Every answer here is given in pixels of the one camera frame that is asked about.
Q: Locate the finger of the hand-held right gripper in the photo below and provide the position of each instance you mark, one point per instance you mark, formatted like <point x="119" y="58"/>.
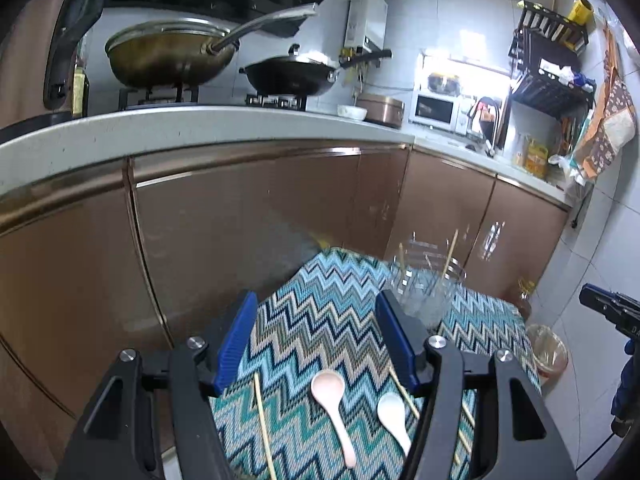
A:
<point x="597" y="301"/>

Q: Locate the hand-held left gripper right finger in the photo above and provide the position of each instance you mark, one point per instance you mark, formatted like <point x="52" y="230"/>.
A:
<point x="396" y="337"/>

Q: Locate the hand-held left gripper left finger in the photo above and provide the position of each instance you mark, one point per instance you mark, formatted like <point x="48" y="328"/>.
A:
<point x="239" y="342"/>

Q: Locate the clear utensil holder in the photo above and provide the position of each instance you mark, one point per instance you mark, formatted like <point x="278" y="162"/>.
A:
<point x="425" y="305"/>

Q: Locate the wooden chopstick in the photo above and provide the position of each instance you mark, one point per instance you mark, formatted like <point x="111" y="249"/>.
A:
<point x="460" y="447"/>
<point x="405" y="394"/>
<point x="466" y="412"/>
<point x="451" y="250"/>
<point x="262" y="420"/>
<point x="401" y="260"/>

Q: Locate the white spoon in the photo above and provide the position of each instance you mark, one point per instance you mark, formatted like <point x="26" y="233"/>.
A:
<point x="391" y="410"/>

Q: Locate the pink spoon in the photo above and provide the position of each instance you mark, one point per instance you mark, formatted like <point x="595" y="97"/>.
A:
<point x="327" y="387"/>

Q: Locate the person's right hand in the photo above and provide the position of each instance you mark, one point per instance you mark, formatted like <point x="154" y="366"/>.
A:
<point x="624" y="375"/>

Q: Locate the trash bin with bag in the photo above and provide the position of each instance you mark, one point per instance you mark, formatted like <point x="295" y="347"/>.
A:
<point x="547" y="355"/>

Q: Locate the amber oil bottle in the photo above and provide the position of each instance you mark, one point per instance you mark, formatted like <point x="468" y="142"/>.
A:
<point x="522" y="300"/>

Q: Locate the zigzag knitted cloth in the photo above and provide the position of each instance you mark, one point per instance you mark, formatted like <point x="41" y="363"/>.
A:
<point x="320" y="310"/>

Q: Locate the brown cabinet door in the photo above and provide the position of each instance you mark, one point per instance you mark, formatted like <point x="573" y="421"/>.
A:
<point x="440" y="200"/>
<point x="520" y="240"/>
<point x="380" y="195"/>
<point x="240" y="220"/>
<point x="75" y="285"/>

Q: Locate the yellow oil bottle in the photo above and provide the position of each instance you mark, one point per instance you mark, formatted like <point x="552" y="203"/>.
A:
<point x="536" y="160"/>

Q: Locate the patterned hanging towel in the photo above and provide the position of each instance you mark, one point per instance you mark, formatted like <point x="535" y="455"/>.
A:
<point x="607" y="125"/>

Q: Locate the black dish rack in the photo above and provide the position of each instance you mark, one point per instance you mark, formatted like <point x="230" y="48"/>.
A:
<point x="545" y="90"/>

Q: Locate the white kitchen countertop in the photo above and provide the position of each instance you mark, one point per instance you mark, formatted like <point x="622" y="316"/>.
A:
<point x="225" y="125"/>

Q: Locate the brown rice cooker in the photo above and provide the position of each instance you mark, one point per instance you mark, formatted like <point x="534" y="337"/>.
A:
<point x="382" y="112"/>

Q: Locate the white bowl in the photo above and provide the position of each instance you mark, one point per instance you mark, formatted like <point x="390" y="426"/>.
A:
<point x="351" y="111"/>

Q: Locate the white microwave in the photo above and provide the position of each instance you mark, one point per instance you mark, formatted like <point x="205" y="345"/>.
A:
<point x="432" y="107"/>

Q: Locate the clear food container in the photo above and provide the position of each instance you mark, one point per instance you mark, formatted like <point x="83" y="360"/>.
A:
<point x="443" y="84"/>

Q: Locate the gas stove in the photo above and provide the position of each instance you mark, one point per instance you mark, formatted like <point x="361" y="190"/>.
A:
<point x="150" y="97"/>

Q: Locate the black wok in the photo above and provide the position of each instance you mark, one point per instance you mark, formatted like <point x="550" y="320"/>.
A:
<point x="285" y="77"/>

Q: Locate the brass-coloured wok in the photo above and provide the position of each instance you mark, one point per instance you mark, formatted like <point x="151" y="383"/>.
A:
<point x="165" y="62"/>

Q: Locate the yellow cup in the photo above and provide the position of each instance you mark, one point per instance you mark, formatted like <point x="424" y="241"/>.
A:
<point x="581" y="10"/>

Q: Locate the white water heater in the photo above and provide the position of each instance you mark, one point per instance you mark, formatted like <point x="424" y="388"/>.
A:
<point x="365" y="20"/>

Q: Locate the glass wok lid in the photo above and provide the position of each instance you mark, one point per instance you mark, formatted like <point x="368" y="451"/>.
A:
<point x="165" y="30"/>

